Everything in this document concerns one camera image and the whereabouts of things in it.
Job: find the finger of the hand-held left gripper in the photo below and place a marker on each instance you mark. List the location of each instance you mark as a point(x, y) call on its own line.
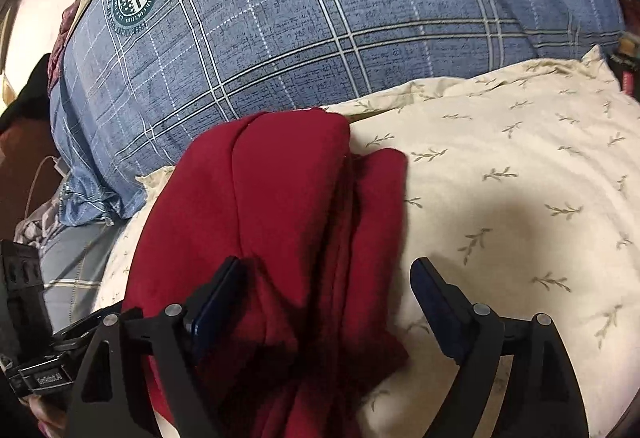
point(85, 325)

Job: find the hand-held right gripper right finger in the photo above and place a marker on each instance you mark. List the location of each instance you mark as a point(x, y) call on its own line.
point(440, 308)

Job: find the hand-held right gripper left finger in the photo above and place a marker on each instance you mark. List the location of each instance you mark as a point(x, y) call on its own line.
point(217, 305)

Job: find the dark red garment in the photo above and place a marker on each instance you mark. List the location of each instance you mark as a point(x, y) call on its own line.
point(280, 198)

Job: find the grey striped bedsheet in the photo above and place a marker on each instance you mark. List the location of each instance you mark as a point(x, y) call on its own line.
point(75, 268)

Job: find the crumpled grey-pink cloth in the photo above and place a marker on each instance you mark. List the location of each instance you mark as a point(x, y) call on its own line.
point(35, 228)

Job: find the white charger plug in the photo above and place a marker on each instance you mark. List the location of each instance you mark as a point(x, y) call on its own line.
point(62, 168)

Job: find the cream leaf-print cloth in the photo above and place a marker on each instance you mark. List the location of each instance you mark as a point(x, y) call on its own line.
point(500, 188)

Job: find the black cloth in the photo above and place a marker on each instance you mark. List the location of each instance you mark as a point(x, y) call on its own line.
point(27, 93)

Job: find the red patterned cloth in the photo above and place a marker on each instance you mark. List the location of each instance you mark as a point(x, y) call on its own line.
point(62, 43)

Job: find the blue plaid pillow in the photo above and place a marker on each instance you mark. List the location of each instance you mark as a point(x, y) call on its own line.
point(325, 18)

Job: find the colourful patterned item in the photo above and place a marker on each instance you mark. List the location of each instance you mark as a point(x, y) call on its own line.
point(627, 63)

